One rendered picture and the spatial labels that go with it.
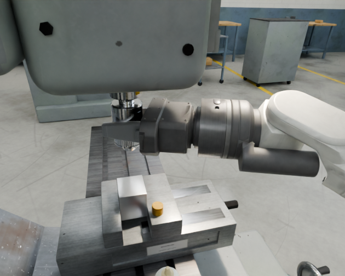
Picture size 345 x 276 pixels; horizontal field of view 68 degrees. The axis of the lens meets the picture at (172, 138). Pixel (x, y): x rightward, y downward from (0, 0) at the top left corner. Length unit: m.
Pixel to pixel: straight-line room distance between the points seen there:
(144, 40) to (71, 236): 0.40
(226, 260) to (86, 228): 0.34
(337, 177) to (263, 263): 0.55
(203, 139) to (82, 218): 0.34
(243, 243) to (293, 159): 0.57
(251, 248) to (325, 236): 1.28
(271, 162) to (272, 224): 1.71
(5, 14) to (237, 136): 0.28
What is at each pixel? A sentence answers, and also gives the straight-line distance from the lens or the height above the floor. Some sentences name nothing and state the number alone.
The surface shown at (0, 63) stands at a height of 1.35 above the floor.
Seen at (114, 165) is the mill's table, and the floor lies 0.93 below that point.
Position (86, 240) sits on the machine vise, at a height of 1.00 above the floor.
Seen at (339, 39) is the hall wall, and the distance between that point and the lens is 9.79.
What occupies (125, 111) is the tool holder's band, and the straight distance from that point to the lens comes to 0.37.
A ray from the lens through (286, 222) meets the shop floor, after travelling 2.10.
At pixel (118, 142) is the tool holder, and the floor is 1.21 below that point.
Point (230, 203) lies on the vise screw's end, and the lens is 0.63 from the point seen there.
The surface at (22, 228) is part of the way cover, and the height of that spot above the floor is 0.92.
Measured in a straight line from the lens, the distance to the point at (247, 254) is 0.87.
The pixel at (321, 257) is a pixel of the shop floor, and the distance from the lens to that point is 1.99.
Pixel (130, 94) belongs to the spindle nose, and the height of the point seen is 1.29.
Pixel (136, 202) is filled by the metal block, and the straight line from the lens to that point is 0.51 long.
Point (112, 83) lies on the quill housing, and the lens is 0.27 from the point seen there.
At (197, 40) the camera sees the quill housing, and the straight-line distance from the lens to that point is 0.28.
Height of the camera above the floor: 1.41
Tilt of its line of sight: 29 degrees down
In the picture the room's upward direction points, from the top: 2 degrees clockwise
